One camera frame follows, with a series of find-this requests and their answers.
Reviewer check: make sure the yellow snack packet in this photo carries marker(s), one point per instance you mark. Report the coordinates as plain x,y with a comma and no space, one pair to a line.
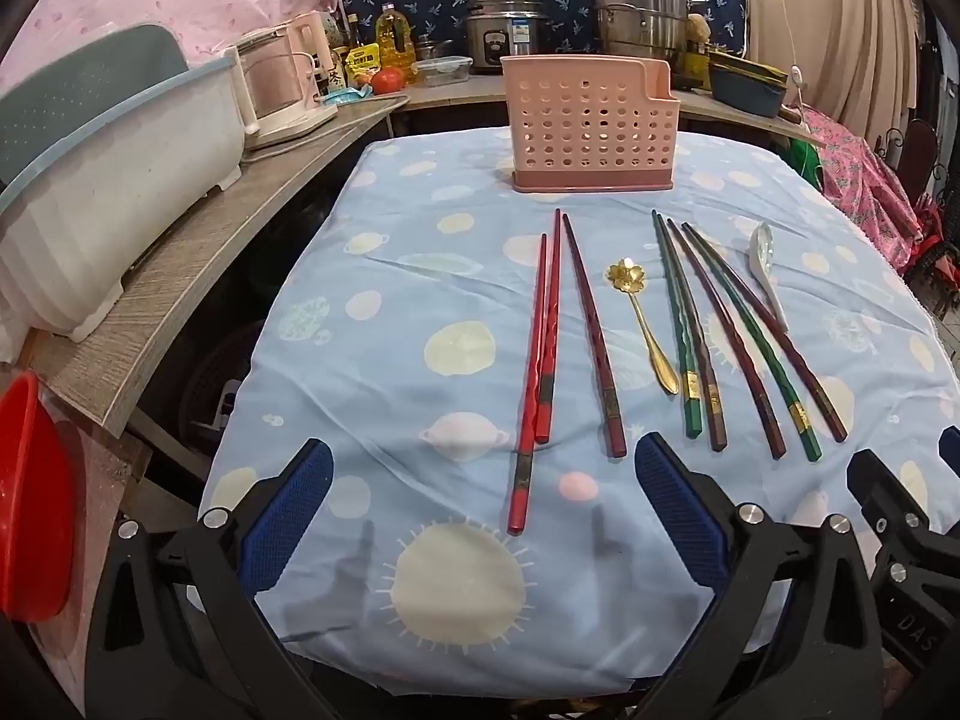
362,64

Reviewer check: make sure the wooden counter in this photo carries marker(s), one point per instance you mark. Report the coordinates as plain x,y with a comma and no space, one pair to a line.
187,255

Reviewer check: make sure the pink electric appliance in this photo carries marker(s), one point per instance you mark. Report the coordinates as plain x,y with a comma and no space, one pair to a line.
285,75

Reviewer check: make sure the green chopstick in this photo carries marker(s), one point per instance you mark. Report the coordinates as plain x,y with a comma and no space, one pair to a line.
684,345
804,431

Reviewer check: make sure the beige curtain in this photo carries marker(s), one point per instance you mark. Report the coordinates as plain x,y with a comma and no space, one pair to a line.
825,15

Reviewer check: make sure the long red chopstick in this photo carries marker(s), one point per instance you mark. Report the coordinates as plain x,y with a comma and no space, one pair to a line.
527,405

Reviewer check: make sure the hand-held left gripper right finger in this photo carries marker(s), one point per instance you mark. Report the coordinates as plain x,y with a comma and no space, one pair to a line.
679,502

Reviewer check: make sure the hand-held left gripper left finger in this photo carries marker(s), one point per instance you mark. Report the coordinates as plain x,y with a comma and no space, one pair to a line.
289,510

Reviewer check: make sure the yellow bear-shaped bottle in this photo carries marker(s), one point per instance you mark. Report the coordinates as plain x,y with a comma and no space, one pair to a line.
697,34

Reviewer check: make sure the pink perforated utensil basket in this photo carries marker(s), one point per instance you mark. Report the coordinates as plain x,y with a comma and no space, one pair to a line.
585,127

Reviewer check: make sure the dark sauce bottle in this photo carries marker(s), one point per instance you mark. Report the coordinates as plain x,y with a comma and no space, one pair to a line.
337,60

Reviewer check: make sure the clear plastic container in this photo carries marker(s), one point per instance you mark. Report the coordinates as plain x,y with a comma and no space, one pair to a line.
442,71

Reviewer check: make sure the red tomato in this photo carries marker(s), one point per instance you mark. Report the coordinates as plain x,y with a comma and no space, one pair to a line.
388,81

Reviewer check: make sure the stainless steel steamer pot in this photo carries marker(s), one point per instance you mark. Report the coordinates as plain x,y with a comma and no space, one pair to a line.
641,15

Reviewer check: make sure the yellow oil bottle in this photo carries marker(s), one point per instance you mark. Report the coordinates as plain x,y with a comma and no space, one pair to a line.
394,41

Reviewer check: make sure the red plastic basin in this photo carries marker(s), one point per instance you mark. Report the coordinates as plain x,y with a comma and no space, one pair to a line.
30,502

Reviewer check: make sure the white ceramic spoon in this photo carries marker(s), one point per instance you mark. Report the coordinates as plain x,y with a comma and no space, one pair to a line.
763,247

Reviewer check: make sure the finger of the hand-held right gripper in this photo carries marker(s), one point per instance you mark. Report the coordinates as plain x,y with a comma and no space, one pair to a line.
950,450
881,487

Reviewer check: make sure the silver rice cooker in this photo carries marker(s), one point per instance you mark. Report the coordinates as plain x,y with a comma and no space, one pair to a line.
506,34

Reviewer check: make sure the blue flat packet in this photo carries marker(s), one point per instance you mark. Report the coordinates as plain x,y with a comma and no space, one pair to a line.
346,95

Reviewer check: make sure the gold flower spoon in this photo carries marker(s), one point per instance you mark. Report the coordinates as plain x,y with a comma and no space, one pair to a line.
622,274

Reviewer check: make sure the blue casserole pot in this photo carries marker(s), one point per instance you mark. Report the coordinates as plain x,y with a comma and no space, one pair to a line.
746,90

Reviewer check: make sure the hanging clothes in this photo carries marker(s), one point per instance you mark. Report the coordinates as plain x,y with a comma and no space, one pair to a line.
946,127

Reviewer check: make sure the dark red chopstick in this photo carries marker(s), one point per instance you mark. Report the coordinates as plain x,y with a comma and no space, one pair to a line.
592,330
829,420
729,345

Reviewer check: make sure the pink floral cloth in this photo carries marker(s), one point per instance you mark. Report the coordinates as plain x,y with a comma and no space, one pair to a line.
870,187

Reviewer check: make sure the dark metal chair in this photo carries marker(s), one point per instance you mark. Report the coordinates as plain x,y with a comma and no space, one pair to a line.
919,150

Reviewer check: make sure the grey-green perforated lid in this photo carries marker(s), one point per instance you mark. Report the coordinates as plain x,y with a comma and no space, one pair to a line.
75,90

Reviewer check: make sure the brown chopstick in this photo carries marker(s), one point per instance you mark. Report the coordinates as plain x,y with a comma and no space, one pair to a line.
709,390

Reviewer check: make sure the light blue printed tablecloth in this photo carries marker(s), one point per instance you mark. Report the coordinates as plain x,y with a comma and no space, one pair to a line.
420,277

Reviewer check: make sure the white plastic tub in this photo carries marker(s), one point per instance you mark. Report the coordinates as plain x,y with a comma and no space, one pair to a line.
112,187

